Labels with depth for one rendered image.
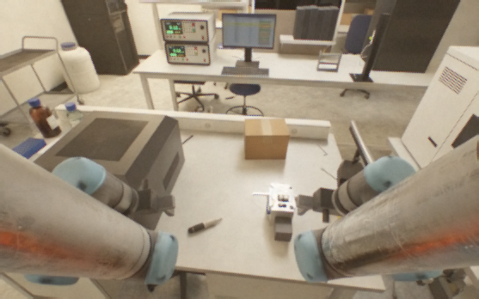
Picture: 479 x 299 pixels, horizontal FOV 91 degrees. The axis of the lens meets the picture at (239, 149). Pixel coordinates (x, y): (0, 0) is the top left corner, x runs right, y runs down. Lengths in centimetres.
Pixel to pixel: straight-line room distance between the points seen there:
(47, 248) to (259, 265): 78
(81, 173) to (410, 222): 43
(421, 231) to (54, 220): 26
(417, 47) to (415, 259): 265
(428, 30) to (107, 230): 278
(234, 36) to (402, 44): 153
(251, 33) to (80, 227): 237
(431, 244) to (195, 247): 84
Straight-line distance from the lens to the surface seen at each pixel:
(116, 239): 29
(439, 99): 148
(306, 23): 271
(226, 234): 99
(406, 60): 285
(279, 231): 92
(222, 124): 145
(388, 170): 46
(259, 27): 249
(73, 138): 111
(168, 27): 257
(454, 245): 22
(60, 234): 23
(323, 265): 40
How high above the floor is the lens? 174
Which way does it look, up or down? 39 degrees down
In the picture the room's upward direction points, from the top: 1 degrees clockwise
